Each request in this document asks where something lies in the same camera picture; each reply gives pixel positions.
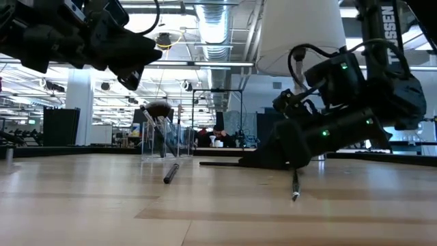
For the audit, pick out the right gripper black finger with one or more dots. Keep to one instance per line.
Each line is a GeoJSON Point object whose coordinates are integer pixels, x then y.
{"type": "Point", "coordinates": [286, 150]}

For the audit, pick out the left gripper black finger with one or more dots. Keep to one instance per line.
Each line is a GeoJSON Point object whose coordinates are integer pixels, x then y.
{"type": "Point", "coordinates": [131, 78]}
{"type": "Point", "coordinates": [133, 51]}

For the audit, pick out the large fluffy powder brush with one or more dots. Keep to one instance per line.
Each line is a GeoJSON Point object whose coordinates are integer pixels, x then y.
{"type": "Point", "coordinates": [157, 110]}

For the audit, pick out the thin black Solve print brush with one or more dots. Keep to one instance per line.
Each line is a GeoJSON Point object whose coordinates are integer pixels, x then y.
{"type": "Point", "coordinates": [218, 164]}

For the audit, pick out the black pen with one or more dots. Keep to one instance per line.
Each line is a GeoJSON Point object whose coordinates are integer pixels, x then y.
{"type": "Point", "coordinates": [170, 174]}

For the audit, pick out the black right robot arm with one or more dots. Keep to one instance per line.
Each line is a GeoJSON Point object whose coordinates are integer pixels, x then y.
{"type": "Point", "coordinates": [389, 34]}

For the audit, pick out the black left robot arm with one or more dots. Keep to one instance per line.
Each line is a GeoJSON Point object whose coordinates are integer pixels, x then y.
{"type": "Point", "coordinates": [17, 44]}

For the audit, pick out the black makeup pencil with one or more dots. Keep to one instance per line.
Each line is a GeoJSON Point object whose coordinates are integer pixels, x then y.
{"type": "Point", "coordinates": [295, 186]}

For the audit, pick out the person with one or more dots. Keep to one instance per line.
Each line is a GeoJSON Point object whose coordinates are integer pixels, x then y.
{"type": "Point", "coordinates": [218, 135]}

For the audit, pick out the black partition panel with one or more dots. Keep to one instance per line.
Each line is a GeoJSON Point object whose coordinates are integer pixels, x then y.
{"type": "Point", "coordinates": [61, 126]}

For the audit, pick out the clear acrylic organizer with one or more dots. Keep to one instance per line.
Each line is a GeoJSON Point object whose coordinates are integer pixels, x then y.
{"type": "Point", "coordinates": [186, 143]}

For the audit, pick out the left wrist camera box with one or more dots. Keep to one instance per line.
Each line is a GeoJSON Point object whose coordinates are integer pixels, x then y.
{"type": "Point", "coordinates": [116, 12]}

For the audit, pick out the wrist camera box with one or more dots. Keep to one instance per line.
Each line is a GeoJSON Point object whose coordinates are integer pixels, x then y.
{"type": "Point", "coordinates": [290, 100]}
{"type": "Point", "coordinates": [116, 12]}

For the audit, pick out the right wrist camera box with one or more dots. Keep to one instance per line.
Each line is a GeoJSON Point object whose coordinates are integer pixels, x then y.
{"type": "Point", "coordinates": [290, 100]}

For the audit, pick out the silver ventilation duct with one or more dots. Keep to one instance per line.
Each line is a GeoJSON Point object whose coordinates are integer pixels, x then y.
{"type": "Point", "coordinates": [213, 27]}

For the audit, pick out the black metal rig frame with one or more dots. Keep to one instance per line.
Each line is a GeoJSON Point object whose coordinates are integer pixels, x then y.
{"type": "Point", "coordinates": [216, 90]}

